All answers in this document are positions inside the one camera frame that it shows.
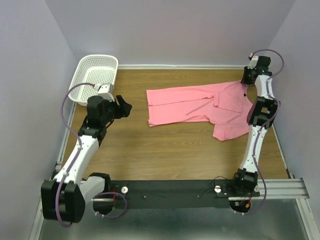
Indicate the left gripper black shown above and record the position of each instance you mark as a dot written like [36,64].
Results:
[124,109]

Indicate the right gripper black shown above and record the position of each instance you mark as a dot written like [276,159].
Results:
[244,80]

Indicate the pink t shirt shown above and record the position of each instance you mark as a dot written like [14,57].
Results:
[225,105]

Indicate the white plastic laundry basket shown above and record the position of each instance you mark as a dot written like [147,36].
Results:
[94,69]

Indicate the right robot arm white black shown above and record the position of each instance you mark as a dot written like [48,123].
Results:
[260,118]

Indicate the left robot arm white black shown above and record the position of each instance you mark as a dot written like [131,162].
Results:
[64,198]

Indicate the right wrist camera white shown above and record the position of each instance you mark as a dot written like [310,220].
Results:
[253,60]

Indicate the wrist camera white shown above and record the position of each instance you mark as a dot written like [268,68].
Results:
[105,91]
[253,60]

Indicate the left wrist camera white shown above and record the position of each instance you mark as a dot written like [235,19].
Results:
[105,91]

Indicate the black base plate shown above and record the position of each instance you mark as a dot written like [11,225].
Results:
[170,194]

